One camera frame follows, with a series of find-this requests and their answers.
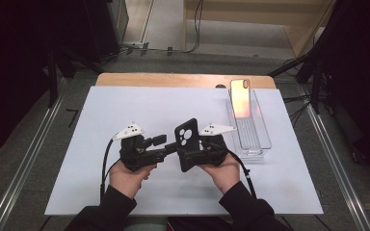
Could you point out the dark curtain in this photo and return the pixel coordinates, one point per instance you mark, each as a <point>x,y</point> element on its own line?
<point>363,80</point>
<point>9,64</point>

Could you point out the dark round table grommet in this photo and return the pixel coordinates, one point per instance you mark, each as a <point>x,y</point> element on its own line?
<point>220,86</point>

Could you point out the metal floor rail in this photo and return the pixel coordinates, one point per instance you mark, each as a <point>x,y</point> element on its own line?
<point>337,160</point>
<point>25,160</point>

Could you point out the beige wooden shelf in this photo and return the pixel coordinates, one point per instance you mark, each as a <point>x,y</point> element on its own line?
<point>269,16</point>

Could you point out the person's left hand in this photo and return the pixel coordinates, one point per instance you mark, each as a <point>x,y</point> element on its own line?
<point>128,181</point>

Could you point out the wooden table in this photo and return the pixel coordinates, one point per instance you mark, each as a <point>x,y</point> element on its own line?
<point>173,80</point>

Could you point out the glossy clear-rimmed phone case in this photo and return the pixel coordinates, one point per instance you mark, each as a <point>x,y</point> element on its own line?
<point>240,99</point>

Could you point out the black cabinet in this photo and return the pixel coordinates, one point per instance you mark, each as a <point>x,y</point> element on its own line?
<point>112,25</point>

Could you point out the clear plastic container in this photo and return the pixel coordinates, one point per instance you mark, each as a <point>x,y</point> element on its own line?
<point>253,138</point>

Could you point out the black stand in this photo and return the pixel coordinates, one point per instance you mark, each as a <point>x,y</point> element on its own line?
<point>53,80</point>
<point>308,70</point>

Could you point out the white table board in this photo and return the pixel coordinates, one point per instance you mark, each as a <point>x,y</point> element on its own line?
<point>189,106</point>

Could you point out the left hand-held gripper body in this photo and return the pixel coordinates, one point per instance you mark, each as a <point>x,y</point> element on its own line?
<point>135,154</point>

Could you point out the person's right hand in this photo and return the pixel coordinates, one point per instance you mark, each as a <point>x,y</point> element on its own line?
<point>226,174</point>

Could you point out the black phone case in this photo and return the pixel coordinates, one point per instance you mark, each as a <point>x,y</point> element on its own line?
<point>186,138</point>

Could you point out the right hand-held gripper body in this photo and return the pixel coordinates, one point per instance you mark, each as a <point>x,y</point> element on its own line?
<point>213,150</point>

